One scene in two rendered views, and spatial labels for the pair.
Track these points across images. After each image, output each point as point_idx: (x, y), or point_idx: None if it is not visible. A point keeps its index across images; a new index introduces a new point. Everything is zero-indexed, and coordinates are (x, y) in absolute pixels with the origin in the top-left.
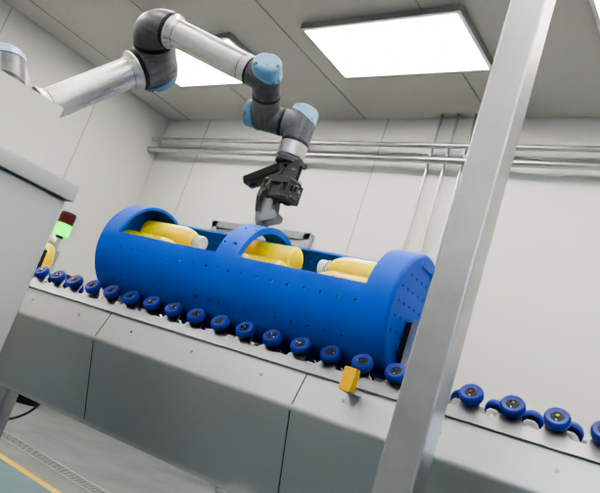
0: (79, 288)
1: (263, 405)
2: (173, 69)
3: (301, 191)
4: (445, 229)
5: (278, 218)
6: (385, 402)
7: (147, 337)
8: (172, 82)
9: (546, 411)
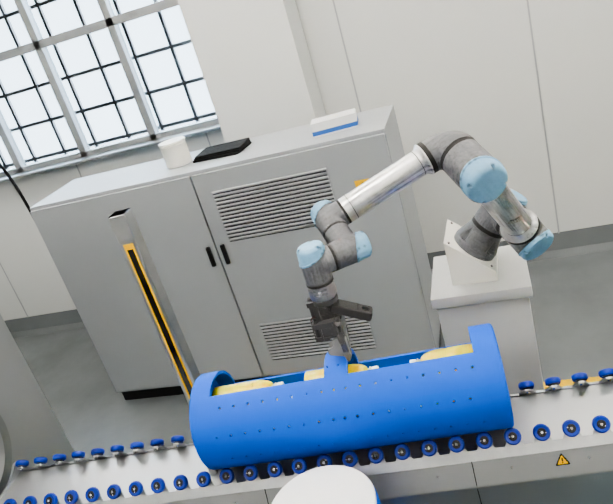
0: (521, 391)
1: None
2: (457, 182)
3: (312, 328)
4: (185, 340)
5: (332, 350)
6: None
7: None
8: (466, 193)
9: (141, 442)
